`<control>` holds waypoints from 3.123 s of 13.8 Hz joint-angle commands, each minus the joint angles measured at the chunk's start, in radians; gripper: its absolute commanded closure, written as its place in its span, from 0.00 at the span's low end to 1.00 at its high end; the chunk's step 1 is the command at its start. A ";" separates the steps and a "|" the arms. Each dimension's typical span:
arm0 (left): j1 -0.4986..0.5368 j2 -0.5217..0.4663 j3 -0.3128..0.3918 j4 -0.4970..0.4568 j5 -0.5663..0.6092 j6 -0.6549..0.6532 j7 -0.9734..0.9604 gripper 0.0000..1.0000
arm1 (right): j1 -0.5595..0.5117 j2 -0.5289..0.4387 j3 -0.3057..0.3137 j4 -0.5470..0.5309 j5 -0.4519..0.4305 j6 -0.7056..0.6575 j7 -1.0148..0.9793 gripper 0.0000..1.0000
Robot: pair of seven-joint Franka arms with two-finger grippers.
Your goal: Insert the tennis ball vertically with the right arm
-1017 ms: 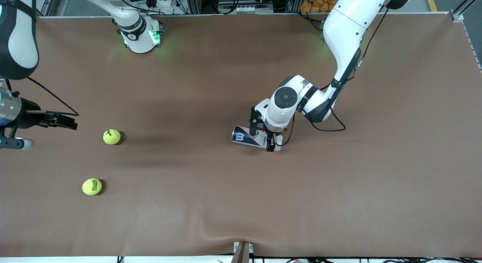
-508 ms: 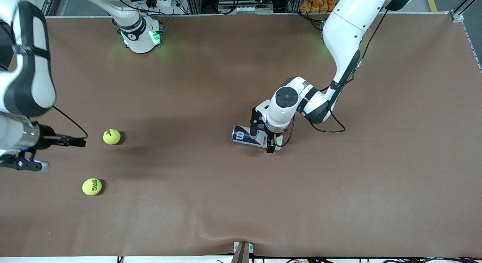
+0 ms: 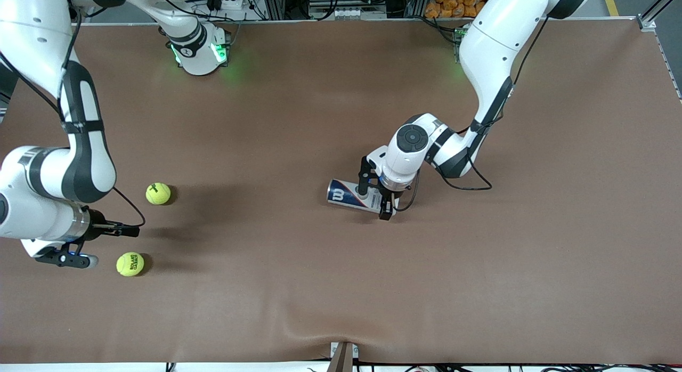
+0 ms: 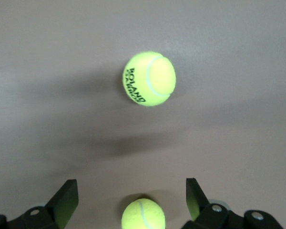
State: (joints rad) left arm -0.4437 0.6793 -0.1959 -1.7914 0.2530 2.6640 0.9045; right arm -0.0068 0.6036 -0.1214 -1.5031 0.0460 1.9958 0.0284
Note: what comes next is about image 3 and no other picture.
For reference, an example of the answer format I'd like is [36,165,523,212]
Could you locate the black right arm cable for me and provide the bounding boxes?
[0,0,147,229]

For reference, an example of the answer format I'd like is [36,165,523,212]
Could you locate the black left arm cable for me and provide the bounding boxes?
[395,15,549,213]

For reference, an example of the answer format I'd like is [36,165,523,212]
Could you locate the yellow tennis ball small logo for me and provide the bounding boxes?
[145,182,172,206]

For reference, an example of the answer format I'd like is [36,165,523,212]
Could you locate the aluminium corner frame beam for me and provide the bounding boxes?
[637,0,682,31]

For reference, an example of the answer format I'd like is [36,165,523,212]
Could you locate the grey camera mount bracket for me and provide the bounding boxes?
[326,341,359,372]

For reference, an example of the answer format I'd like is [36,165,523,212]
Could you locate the brown table mat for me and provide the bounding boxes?
[0,18,682,365]

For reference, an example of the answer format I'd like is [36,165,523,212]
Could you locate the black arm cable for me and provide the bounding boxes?
[395,15,549,213]
[0,0,147,229]

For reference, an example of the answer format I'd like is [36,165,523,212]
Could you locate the yellow ball Roland Garros print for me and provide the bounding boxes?
[116,252,145,277]

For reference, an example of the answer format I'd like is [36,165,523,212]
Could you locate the white blue tennis ball can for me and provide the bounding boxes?
[327,179,399,215]

